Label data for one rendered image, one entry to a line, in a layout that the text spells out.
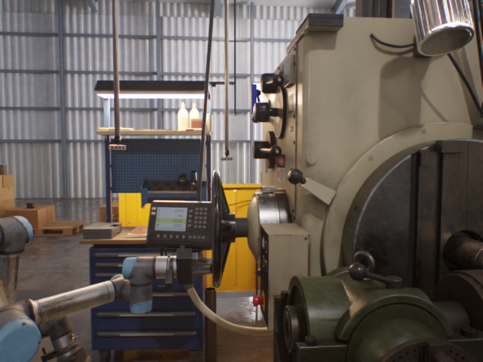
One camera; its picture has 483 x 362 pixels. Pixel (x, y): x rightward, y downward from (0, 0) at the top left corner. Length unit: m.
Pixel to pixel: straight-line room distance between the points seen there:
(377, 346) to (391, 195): 0.46
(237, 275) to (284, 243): 3.05
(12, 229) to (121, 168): 1.68
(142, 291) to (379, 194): 0.83
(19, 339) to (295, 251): 0.76
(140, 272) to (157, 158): 1.91
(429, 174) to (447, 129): 0.18
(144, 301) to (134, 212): 2.55
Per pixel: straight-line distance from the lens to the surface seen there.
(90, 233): 2.86
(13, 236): 1.69
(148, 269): 1.36
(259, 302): 1.06
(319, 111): 1.05
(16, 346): 1.24
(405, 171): 1.02
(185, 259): 1.32
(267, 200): 1.19
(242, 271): 3.98
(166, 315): 2.89
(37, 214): 8.26
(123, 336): 3.01
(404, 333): 0.66
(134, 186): 3.23
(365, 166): 1.06
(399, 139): 1.10
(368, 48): 1.12
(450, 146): 1.04
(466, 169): 1.09
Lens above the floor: 1.52
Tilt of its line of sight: 4 degrees down
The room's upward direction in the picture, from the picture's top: straight up
